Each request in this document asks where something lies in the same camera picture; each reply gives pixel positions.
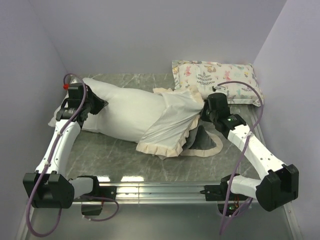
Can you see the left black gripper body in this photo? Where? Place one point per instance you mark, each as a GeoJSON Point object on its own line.
{"type": "Point", "coordinates": [93, 104]}

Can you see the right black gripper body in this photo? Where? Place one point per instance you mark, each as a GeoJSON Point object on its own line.
{"type": "Point", "coordinates": [207, 115]}

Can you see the grey pillowcase with cream ruffle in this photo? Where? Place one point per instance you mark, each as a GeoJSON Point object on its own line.
{"type": "Point", "coordinates": [178, 131]}

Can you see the white pillow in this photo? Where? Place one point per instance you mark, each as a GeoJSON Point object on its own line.
{"type": "Point", "coordinates": [129, 114]}

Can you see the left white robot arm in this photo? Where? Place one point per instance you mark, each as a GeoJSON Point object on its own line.
{"type": "Point", "coordinates": [47, 186]}

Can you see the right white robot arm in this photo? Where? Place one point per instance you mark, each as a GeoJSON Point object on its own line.
{"type": "Point", "coordinates": [278, 183]}

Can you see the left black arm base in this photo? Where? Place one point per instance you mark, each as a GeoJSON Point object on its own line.
{"type": "Point", "coordinates": [105, 195]}

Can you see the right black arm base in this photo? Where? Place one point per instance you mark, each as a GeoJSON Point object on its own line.
{"type": "Point", "coordinates": [218, 193]}

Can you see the floral patterned pillow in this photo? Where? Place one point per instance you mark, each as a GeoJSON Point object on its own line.
{"type": "Point", "coordinates": [239, 80]}

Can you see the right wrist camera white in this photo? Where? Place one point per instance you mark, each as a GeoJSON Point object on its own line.
{"type": "Point", "coordinates": [219, 89]}

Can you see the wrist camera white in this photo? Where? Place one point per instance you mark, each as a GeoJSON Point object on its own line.
{"type": "Point", "coordinates": [71, 85]}
{"type": "Point", "coordinates": [219, 89]}

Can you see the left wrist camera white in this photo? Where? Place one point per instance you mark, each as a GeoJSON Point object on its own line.
{"type": "Point", "coordinates": [71, 85]}

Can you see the aluminium front rail frame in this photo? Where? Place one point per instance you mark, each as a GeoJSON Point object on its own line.
{"type": "Point", "coordinates": [166, 211]}

